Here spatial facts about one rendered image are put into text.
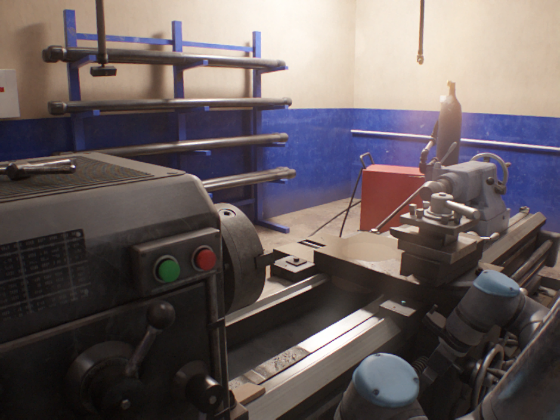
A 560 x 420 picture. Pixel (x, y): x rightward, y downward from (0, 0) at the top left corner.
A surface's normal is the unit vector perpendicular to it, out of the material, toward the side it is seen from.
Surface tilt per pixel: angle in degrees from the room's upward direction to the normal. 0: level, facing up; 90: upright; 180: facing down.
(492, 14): 90
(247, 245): 60
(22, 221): 45
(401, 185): 90
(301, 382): 36
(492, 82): 90
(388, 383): 19
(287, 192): 90
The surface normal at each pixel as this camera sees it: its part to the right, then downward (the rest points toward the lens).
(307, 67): 0.69, 0.18
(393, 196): -0.44, 0.23
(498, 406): -0.99, -0.06
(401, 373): 0.11, -0.83
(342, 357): 0.40, -0.68
